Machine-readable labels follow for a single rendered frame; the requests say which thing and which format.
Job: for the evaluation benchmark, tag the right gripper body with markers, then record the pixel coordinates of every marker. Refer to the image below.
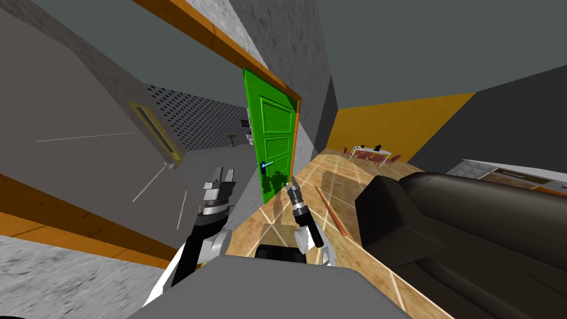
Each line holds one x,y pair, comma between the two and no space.
294,195

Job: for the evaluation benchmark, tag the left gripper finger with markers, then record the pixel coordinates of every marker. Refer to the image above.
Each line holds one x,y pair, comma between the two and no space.
230,176
218,174

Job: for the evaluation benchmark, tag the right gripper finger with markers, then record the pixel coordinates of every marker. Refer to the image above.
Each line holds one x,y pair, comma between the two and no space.
293,180

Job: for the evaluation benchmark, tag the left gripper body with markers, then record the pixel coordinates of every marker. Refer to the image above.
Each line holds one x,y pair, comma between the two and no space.
218,191

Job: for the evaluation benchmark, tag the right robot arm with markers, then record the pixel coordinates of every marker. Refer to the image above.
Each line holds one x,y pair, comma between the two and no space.
310,230

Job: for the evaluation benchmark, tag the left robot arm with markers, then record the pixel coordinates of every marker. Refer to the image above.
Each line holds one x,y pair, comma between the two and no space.
208,230

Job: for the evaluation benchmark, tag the brown wooden rod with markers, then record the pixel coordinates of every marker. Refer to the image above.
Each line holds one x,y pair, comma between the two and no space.
331,210

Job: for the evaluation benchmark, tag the green door leaf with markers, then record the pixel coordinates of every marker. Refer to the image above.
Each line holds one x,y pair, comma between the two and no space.
274,133

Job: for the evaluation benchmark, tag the white dining table with chairs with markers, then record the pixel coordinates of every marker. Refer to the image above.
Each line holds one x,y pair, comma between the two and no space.
372,155

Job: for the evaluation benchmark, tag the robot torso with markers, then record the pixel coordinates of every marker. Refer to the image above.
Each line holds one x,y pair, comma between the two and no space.
274,292

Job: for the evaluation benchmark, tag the black sofa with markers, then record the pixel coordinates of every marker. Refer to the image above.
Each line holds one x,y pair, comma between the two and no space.
469,248

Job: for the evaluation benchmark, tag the grey kitchen counter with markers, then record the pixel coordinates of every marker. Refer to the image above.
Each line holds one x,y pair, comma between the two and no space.
509,175

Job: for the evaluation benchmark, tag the yellow framed wall picture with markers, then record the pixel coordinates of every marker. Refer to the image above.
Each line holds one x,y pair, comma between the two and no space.
156,132

